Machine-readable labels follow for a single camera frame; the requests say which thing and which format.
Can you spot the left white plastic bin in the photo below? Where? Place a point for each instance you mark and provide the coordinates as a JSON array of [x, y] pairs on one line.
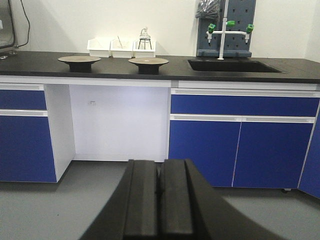
[[99, 47]]

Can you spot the beige round plate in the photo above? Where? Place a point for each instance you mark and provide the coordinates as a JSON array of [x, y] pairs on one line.
[[148, 65], [79, 64]]

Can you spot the black wire tripod stand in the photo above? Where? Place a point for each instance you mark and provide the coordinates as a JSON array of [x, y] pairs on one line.
[[145, 44]]

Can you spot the blue white cabinet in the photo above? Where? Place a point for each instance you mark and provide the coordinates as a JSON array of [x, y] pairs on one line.
[[249, 135], [37, 140]]

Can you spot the blue white right cabinet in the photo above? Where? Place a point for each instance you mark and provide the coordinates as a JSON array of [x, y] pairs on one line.
[[249, 135]]

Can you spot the black lab sink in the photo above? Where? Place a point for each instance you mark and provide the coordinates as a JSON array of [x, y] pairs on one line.
[[240, 66]]

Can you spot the blue white left cabinet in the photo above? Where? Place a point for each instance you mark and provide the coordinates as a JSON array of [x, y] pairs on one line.
[[37, 140]]

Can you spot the middle white plastic bin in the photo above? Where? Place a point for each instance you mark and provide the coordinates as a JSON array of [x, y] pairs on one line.
[[118, 52]]

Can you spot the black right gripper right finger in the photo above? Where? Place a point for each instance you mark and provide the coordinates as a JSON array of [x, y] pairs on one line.
[[190, 208]]

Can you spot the white lab faucet green knobs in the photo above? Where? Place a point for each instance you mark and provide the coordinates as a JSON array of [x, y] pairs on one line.
[[233, 32]]

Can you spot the clear plastic bag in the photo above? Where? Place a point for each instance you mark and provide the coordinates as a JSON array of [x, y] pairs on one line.
[[208, 9]]

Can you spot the glass alcohol lamp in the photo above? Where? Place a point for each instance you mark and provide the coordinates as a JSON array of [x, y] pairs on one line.
[[144, 34]]

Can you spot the right white plastic bin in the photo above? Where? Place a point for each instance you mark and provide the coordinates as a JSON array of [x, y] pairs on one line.
[[138, 53]]

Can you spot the steel appliance at left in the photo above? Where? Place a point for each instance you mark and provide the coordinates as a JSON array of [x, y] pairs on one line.
[[8, 37]]

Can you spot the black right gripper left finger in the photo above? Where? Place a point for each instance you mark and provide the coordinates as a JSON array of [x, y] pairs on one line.
[[131, 211]]

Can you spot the white plastic bin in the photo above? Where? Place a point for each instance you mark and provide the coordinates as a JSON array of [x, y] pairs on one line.
[[99, 47], [138, 53], [118, 52]]

